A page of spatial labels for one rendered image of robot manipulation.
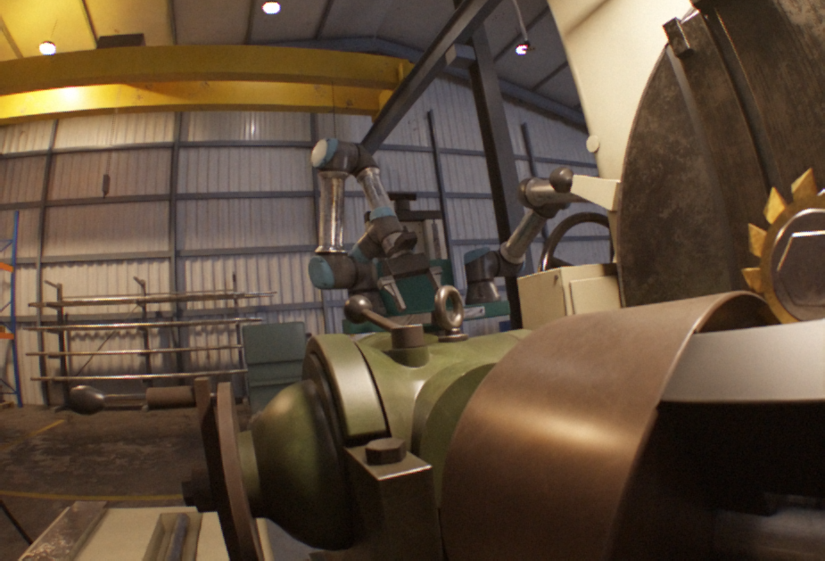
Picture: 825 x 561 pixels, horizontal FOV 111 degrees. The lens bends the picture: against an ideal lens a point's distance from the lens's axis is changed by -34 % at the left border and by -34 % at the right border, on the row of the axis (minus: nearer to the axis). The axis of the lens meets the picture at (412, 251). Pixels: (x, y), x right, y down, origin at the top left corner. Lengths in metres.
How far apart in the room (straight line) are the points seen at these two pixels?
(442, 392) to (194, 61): 7.83
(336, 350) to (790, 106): 0.42
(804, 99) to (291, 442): 0.48
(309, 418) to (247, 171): 9.99
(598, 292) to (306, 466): 0.46
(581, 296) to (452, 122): 12.00
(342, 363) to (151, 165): 10.26
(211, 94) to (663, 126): 8.65
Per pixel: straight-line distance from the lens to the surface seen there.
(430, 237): 1.84
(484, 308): 1.68
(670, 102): 0.47
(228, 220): 9.87
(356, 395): 0.30
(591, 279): 0.62
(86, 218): 10.53
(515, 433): 0.17
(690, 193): 0.45
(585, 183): 0.62
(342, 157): 1.51
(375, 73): 8.32
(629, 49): 0.66
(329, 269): 1.43
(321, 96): 9.04
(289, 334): 5.70
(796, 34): 0.42
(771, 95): 0.41
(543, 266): 0.85
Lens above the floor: 1.31
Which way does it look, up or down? 9 degrees up
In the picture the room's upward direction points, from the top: 7 degrees counter-clockwise
